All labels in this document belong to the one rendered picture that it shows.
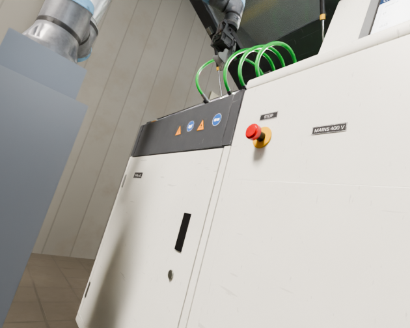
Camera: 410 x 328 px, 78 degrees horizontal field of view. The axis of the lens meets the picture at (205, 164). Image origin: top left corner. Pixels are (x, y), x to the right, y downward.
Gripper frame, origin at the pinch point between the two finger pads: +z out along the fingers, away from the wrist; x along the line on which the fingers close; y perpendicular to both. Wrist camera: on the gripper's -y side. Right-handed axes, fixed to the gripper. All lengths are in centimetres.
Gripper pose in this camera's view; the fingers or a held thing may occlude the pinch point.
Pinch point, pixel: (222, 69)
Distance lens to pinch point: 116.5
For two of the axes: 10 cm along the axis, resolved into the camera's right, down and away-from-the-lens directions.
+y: -7.6, -3.3, -5.6
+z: -2.5, 9.4, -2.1
